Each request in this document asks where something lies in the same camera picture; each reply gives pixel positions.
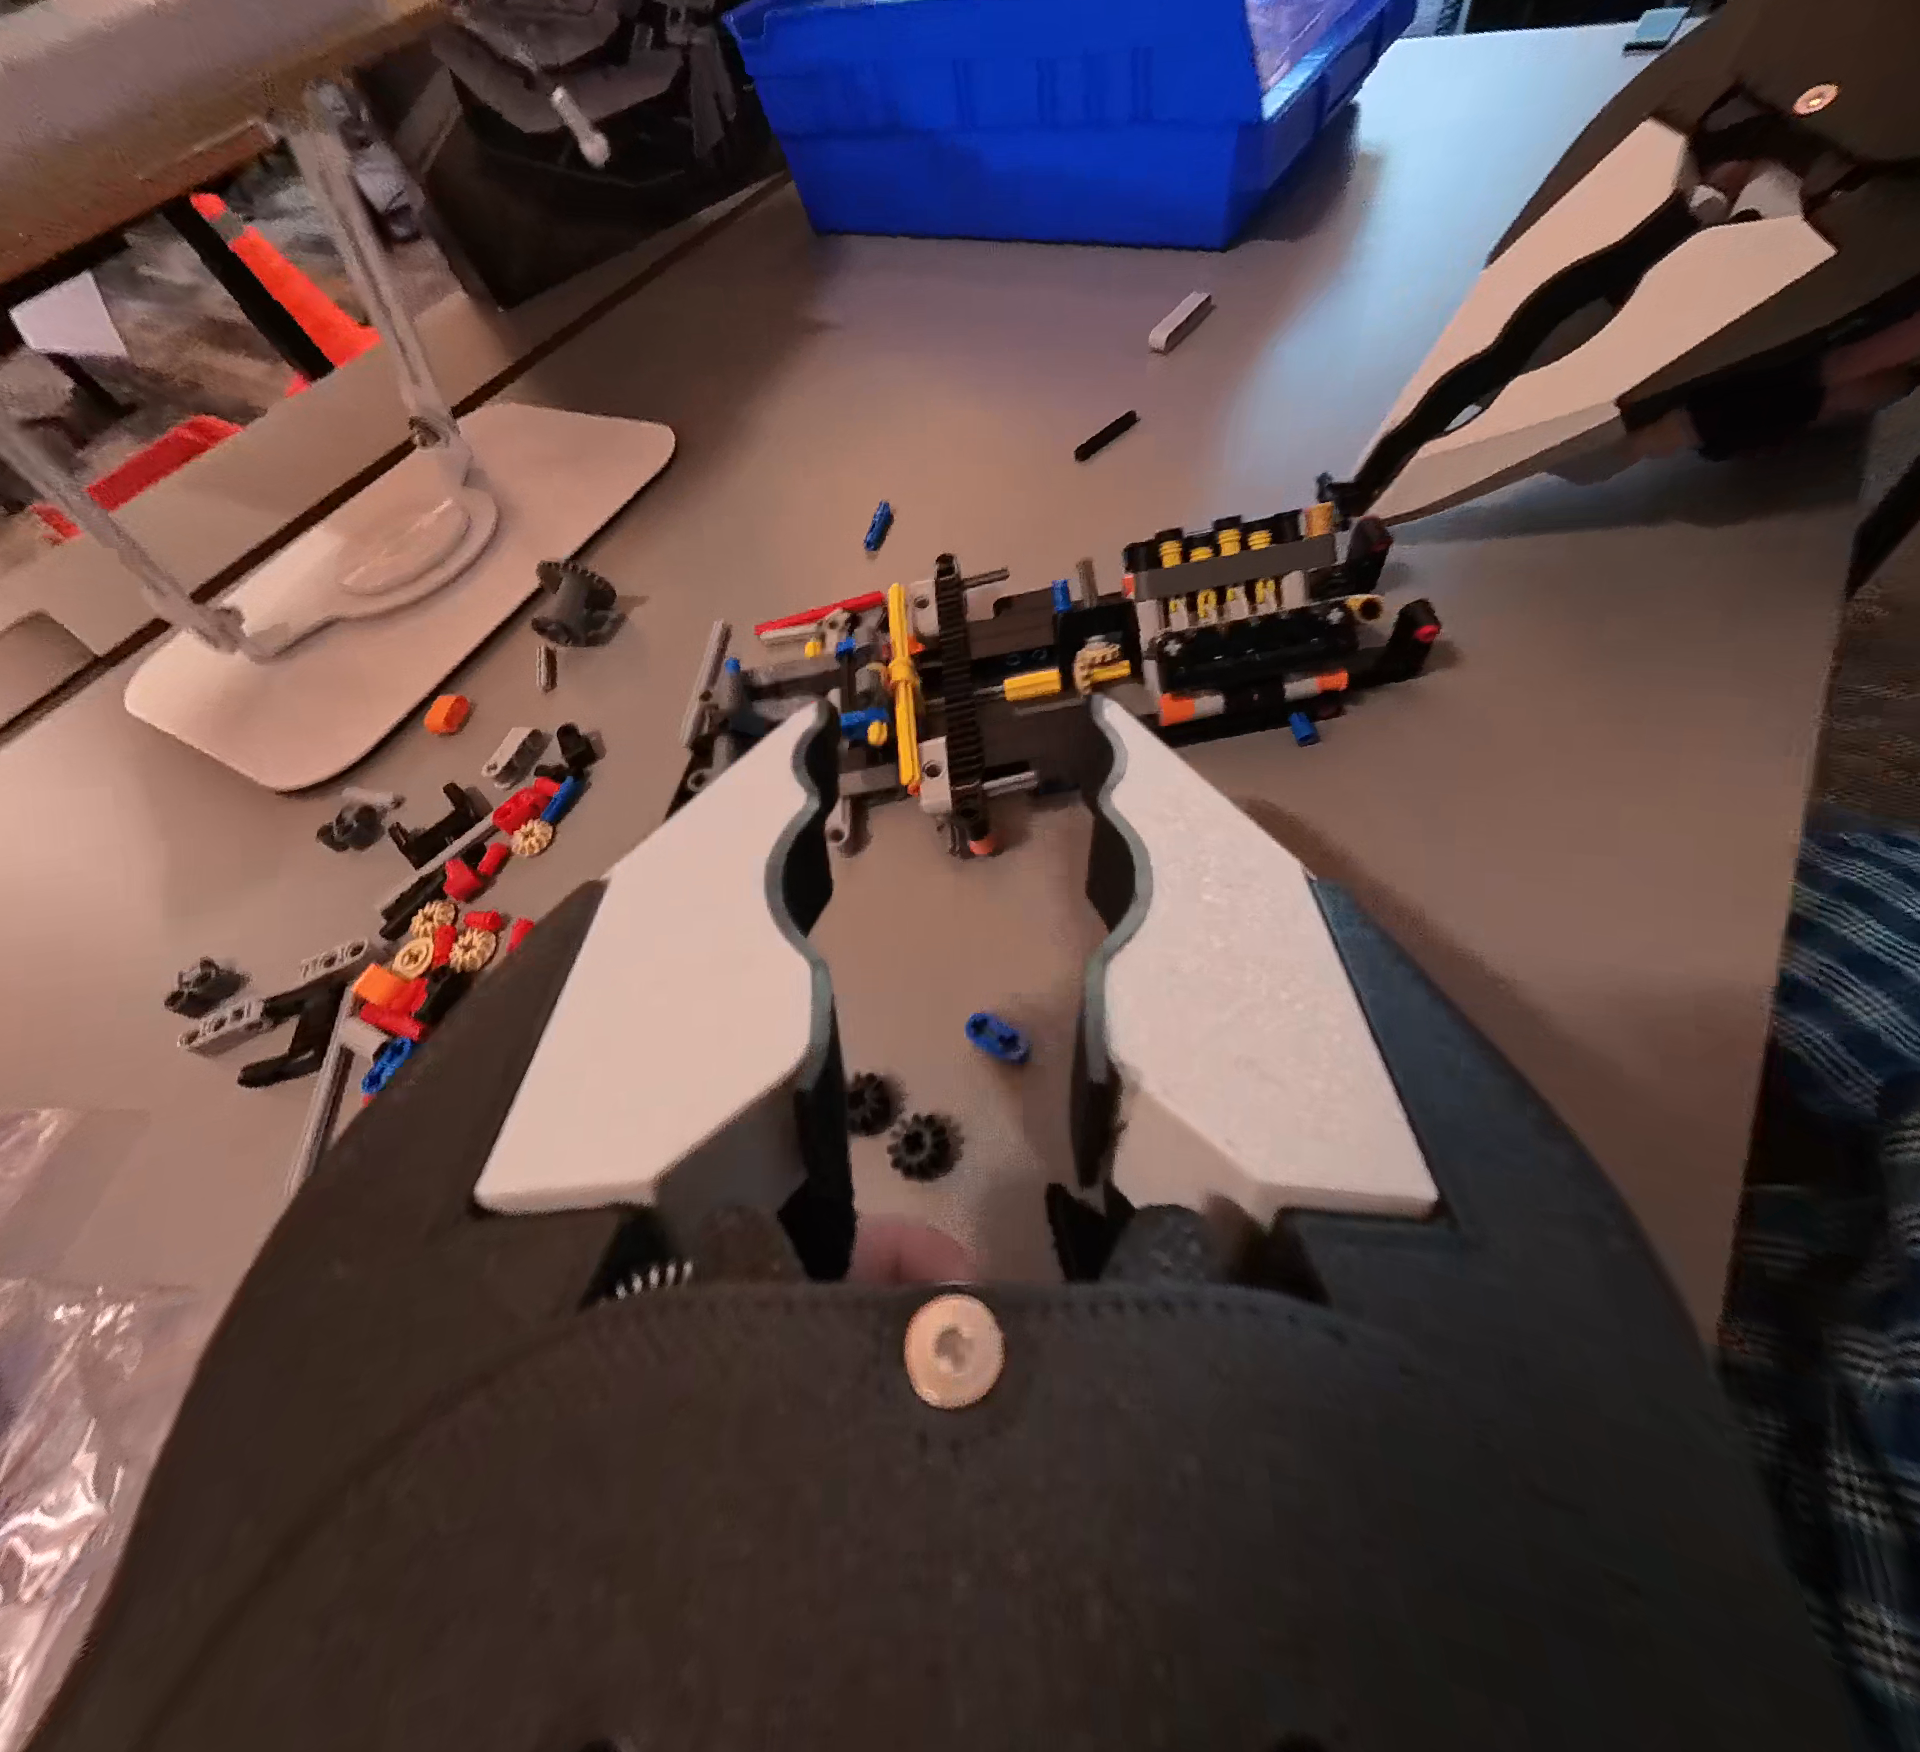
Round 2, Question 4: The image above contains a black car printed box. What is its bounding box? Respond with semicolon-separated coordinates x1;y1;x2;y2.
360;0;798;308

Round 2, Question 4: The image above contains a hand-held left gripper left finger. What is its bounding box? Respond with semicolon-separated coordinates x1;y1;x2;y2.
471;700;845;1248

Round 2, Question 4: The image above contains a partly built lego car chassis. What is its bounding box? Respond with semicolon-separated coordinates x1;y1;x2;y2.
681;499;1444;864

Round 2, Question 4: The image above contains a white page holder cord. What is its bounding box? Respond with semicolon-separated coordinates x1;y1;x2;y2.
449;24;615;168

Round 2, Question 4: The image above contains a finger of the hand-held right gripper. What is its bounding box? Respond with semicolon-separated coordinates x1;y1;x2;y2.
1375;211;1845;527
1346;117;1707;525

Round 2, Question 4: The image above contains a pile of loose lego pieces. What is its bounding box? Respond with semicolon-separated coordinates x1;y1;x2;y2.
165;718;603;1139

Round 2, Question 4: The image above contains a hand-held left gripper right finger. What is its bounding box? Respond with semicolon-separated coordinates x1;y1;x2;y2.
1071;700;1444;1224

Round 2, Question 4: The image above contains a dark grey lego differential gear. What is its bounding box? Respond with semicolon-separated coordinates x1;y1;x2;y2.
533;560;617;653

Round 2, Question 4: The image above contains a blue plastic bin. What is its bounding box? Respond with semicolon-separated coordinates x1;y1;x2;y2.
722;0;1426;252

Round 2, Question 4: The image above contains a person's right hand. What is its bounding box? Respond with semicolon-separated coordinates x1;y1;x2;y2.
1818;316;1920;423

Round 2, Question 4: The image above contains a blue plaid shirt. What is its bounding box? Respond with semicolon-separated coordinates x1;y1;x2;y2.
1716;807;1920;1752

